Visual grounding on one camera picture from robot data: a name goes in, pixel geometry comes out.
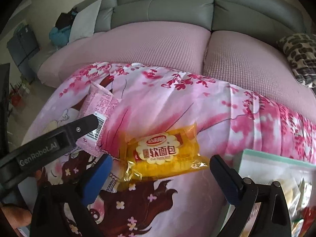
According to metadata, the dark blue cabinet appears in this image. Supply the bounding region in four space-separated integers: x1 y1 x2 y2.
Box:
7 24 40 68

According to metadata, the white and green snack packet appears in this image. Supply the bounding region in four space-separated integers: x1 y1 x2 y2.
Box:
281 175 316 210

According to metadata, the white tray with teal rim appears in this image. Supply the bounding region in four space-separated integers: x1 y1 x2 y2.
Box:
226 149 316 237

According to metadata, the large red snack packet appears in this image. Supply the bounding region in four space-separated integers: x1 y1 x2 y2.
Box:
300 207 316 237

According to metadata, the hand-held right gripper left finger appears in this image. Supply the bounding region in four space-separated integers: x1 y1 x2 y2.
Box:
30 154 113 237

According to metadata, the grey sofa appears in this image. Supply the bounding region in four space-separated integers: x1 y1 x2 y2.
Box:
28 0 316 89

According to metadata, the person's left hand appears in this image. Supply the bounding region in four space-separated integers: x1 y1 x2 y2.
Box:
0 204 33 230

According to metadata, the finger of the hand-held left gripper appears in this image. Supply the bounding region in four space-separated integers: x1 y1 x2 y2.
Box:
53 114 100 151

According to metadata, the black and white patterned pillow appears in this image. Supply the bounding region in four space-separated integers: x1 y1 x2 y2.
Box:
276 33 316 88

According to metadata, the pink ribbed sofa cover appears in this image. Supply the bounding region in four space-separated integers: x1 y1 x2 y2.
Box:
37 21 316 129

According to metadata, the pink snack packet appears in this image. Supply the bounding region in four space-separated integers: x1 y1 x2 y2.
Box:
74 81 122 157

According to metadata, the light grey pillow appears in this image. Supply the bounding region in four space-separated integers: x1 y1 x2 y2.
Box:
69 0 102 43

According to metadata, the yellow bread packet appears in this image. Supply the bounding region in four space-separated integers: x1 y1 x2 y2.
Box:
118 122 209 182

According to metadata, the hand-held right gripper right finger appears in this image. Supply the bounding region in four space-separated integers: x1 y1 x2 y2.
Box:
209 154 292 237

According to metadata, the printed cartoon blanket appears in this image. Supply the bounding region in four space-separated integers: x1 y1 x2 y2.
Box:
17 61 316 237

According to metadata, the teal cloth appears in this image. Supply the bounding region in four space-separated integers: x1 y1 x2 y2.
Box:
49 27 71 46

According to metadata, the plant in red pot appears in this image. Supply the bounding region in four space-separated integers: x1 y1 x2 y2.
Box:
8 78 31 108

